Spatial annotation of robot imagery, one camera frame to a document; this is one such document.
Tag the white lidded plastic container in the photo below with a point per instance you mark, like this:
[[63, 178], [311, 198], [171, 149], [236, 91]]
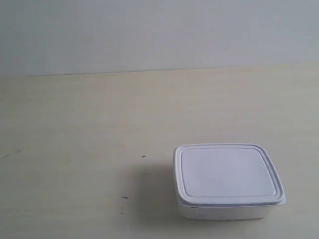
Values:
[[226, 181]]

